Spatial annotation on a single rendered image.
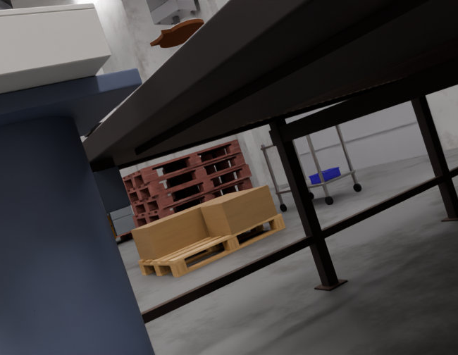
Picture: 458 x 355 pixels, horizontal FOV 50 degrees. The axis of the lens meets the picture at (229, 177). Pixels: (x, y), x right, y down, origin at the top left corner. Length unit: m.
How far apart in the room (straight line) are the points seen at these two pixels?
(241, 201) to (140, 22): 6.33
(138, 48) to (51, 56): 9.35
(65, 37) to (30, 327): 0.29
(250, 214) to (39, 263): 3.84
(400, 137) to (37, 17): 6.76
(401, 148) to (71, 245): 6.73
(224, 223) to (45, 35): 3.83
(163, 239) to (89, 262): 3.80
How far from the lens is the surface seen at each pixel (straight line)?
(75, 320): 0.56
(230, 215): 4.22
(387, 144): 7.29
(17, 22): 0.48
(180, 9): 1.17
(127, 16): 10.01
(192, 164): 5.60
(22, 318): 0.57
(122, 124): 1.02
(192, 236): 4.50
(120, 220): 8.53
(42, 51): 0.48
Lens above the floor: 0.74
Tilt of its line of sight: 2 degrees down
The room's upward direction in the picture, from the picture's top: 19 degrees counter-clockwise
